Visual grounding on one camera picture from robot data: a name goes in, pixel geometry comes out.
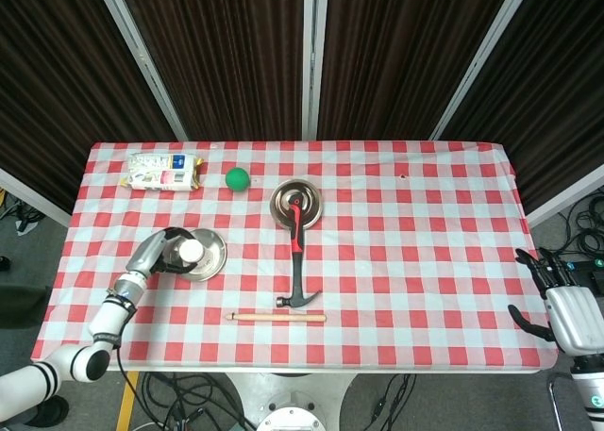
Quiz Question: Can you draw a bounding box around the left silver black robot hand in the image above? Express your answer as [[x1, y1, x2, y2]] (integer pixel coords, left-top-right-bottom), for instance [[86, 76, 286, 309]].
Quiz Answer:
[[125, 226, 207, 277]]

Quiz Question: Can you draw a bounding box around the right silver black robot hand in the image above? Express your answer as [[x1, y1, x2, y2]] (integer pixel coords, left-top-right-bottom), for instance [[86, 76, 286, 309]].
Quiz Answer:
[[507, 246, 604, 356]]

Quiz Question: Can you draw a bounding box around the white paper cup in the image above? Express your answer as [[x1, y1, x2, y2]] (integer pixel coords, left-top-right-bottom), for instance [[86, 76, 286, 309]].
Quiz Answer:
[[167, 239, 205, 270]]

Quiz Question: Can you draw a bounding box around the round white robot base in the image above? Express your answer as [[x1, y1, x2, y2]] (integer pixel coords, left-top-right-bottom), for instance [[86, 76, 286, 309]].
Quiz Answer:
[[257, 392, 331, 431]]

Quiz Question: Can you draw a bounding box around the black box with green stickers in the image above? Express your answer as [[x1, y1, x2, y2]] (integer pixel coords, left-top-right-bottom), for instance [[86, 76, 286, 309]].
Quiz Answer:
[[563, 257, 604, 296]]

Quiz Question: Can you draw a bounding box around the flat stainless steel plate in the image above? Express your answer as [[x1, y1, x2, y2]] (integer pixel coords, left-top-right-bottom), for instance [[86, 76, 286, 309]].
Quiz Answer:
[[176, 227, 228, 283]]

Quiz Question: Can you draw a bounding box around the white plastic snack package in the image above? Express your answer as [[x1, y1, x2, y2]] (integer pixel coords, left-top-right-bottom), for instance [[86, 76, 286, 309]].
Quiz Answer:
[[118, 151, 205, 191]]

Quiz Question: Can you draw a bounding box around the green ball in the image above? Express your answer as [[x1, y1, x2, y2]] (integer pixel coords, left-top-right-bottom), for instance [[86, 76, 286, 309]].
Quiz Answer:
[[224, 167, 250, 193]]

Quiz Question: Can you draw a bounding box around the stainless steel bowl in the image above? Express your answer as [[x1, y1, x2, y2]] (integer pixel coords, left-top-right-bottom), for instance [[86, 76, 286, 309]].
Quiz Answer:
[[269, 178, 326, 230]]

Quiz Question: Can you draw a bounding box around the wooden stick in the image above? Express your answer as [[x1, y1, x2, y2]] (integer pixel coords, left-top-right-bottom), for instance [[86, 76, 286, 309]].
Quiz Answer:
[[225, 310, 327, 324]]

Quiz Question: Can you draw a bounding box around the red black claw hammer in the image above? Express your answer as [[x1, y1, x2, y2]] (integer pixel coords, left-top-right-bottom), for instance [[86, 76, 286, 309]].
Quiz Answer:
[[275, 195, 324, 309]]

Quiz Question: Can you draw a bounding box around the yellow floor tape strip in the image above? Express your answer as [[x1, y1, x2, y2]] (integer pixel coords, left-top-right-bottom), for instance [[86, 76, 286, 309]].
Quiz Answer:
[[115, 372, 141, 431]]

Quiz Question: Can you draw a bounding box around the red white checkered tablecloth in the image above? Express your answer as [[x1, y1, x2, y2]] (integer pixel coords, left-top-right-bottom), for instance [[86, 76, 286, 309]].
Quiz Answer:
[[30, 141, 558, 373]]

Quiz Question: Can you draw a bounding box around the dark corrugated partition panel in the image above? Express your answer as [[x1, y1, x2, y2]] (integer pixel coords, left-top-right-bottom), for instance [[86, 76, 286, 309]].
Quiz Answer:
[[313, 0, 537, 142], [431, 0, 604, 227], [93, 0, 315, 142], [0, 0, 188, 227]]

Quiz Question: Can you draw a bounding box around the black floor cable bundle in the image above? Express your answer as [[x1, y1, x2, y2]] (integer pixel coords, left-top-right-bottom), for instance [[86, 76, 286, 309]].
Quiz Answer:
[[556, 197, 604, 262], [358, 373, 419, 425], [117, 372, 256, 431], [0, 188, 46, 237]]

